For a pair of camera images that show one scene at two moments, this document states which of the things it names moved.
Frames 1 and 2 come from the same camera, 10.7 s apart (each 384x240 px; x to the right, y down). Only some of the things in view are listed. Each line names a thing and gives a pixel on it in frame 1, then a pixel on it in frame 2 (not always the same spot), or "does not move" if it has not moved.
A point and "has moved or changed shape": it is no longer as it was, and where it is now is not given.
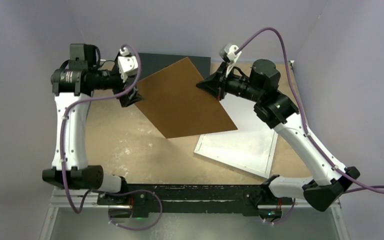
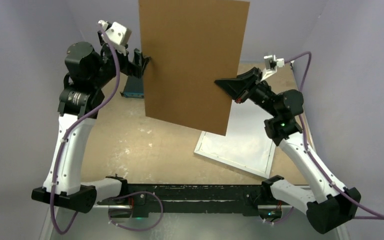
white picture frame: x=251 y=147 does not move
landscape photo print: x=250 y=144 does not move
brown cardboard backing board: x=177 y=106 has moved or changed shape
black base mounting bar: x=141 y=199 does not move
